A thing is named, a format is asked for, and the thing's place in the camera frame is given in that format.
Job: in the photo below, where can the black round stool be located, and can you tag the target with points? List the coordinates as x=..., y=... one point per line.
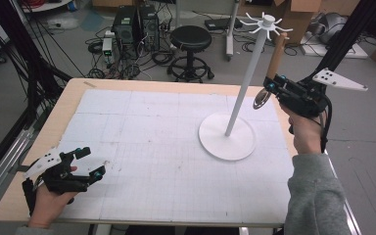
x=191, y=38

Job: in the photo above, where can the small white electronic box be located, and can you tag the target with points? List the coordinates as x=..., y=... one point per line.
x=107, y=47

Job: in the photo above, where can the person's left hand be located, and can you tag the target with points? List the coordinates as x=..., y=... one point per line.
x=47, y=209

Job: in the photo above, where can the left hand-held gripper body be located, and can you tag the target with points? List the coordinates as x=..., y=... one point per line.
x=58, y=178

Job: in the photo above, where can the flat black box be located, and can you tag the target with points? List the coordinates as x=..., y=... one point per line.
x=220, y=23

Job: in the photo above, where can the black computer tower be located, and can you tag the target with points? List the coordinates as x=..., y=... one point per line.
x=125, y=29
x=149, y=27

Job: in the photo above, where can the white hook stand rack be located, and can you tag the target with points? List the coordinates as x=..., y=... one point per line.
x=228, y=140

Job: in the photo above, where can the black metal frame stand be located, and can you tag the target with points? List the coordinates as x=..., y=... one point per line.
x=29, y=65
x=346, y=39

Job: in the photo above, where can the person's right hand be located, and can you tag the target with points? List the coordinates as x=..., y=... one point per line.
x=306, y=133

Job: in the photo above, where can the grey rounded device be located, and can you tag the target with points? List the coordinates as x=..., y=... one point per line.
x=331, y=26

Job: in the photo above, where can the white grid mat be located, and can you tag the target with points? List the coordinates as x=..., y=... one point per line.
x=163, y=163

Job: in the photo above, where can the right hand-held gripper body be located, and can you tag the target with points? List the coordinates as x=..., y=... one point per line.
x=303, y=98

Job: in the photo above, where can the black tape piece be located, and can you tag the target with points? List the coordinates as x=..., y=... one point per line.
x=22, y=168

